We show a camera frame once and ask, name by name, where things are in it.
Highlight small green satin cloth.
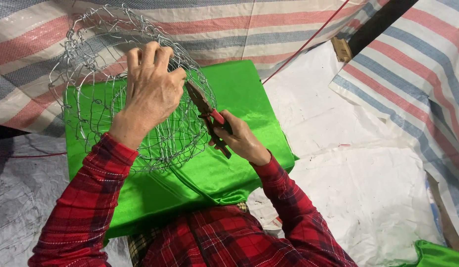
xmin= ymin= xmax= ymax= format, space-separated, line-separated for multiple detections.
xmin=394 ymin=240 xmax=459 ymax=267

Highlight white printed wrapper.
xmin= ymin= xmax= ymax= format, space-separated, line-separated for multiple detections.
xmin=267 ymin=216 xmax=285 ymax=231

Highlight red cord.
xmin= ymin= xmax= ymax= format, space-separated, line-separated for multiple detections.
xmin=262 ymin=0 xmax=352 ymax=85
xmin=0 ymin=151 xmax=68 ymax=159

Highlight red-handled pliers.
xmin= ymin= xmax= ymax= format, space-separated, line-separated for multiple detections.
xmin=184 ymin=80 xmax=234 ymax=160

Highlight grey plastic sheet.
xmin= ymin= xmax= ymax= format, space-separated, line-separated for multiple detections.
xmin=0 ymin=133 xmax=133 ymax=267

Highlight brown wooden plank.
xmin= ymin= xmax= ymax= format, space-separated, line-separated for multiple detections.
xmin=425 ymin=171 xmax=459 ymax=254

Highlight large green satin cloth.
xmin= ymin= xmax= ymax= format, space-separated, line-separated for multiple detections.
xmin=63 ymin=59 xmax=300 ymax=246

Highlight striped woven tarp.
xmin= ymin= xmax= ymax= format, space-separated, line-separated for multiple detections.
xmin=0 ymin=0 xmax=391 ymax=138
xmin=328 ymin=0 xmax=459 ymax=256

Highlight person's right hand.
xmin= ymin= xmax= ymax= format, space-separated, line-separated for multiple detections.
xmin=208 ymin=109 xmax=271 ymax=166

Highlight white plastic sheet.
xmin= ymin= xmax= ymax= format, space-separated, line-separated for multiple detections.
xmin=247 ymin=40 xmax=446 ymax=267

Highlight red plaid shirt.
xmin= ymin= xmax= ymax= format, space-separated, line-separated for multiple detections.
xmin=140 ymin=205 xmax=360 ymax=267

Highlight silver wire mesh basket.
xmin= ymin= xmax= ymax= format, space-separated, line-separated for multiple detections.
xmin=48 ymin=4 xmax=218 ymax=174

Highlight person's left hand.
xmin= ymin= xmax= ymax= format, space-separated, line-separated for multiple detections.
xmin=118 ymin=41 xmax=188 ymax=128

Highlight small wooden block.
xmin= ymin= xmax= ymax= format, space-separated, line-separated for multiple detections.
xmin=330 ymin=36 xmax=353 ymax=63

